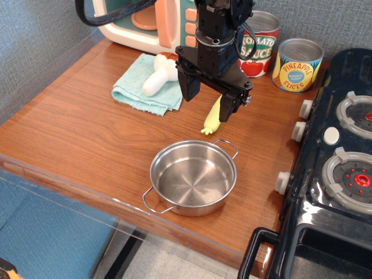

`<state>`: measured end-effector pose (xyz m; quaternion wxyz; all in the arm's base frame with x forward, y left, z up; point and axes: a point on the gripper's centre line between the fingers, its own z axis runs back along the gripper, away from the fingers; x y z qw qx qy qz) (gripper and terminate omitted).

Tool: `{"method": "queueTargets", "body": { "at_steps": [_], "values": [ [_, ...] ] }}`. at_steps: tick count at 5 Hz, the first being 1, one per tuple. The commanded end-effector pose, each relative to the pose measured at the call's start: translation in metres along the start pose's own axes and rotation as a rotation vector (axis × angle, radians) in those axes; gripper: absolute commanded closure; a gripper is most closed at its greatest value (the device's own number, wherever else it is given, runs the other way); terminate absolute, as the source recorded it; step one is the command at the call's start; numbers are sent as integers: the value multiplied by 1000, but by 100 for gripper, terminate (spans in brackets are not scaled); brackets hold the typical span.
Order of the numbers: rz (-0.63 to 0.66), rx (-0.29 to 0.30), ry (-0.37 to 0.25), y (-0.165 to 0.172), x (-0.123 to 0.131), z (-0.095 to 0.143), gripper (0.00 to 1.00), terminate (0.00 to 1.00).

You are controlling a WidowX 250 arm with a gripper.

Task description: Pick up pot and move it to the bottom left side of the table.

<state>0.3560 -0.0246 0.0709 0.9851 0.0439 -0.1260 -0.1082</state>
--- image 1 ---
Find black toy stove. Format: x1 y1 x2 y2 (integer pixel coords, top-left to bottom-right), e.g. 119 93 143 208
238 48 371 278

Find plush white brown mushroom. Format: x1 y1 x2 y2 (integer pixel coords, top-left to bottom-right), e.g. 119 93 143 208
142 52 178 97

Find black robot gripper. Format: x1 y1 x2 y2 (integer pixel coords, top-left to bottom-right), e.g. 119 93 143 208
176 28 253 122

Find black braided cable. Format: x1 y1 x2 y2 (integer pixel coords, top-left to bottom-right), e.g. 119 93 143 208
75 0 158 27

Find tomato sauce can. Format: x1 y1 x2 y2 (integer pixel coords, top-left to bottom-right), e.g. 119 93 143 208
239 10 281 77

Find stainless steel pot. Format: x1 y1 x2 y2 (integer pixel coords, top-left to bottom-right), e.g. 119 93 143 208
149 139 239 217

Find toy microwave teal cream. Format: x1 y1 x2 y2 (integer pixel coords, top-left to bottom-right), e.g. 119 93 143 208
99 0 198 54

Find pineapple slices can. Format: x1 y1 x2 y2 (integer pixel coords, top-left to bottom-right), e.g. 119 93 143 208
272 38 324 92

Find spoon with yellow handle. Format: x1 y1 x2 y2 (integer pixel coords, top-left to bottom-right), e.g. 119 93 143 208
201 96 222 135

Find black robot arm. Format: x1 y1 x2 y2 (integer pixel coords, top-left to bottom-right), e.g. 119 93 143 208
176 1 254 122

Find light blue folded cloth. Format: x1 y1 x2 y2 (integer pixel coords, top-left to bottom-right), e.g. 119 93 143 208
112 53 183 116

